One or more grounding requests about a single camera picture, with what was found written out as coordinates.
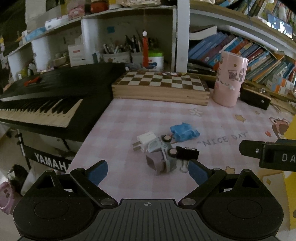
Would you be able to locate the white green-lid jar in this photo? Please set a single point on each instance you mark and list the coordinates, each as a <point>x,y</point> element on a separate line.
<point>156,61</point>

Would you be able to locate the white charger plug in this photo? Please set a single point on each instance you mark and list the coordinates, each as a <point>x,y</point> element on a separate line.
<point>142,141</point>

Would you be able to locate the black binder clip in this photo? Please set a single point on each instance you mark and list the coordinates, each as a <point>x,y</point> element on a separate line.
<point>186,154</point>

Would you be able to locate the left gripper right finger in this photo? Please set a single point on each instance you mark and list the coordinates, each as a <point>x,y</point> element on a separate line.
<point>208,181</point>

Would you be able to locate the pink cylindrical container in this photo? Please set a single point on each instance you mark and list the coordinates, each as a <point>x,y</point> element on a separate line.
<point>230,76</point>

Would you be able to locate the wooden chess board box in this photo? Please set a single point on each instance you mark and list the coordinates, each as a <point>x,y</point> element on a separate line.
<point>167,86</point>

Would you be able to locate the grey toy car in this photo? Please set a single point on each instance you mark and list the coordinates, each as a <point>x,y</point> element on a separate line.
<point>161,156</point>

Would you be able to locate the white bookshelf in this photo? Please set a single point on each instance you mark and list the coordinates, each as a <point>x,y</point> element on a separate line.
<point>202,14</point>

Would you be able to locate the yellow cardboard box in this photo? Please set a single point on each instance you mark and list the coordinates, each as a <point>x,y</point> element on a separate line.
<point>289,175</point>

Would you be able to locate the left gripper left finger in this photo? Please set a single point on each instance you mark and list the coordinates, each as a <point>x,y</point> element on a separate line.
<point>89,179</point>

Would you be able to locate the dark wooden case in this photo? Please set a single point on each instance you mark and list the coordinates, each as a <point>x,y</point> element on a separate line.
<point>255,98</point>

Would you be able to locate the red white-capped bottle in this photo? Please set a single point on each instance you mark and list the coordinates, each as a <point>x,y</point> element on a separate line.
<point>145,50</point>

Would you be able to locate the black Yamaha keyboard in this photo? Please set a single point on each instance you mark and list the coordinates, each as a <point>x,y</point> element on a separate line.
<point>64,103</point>

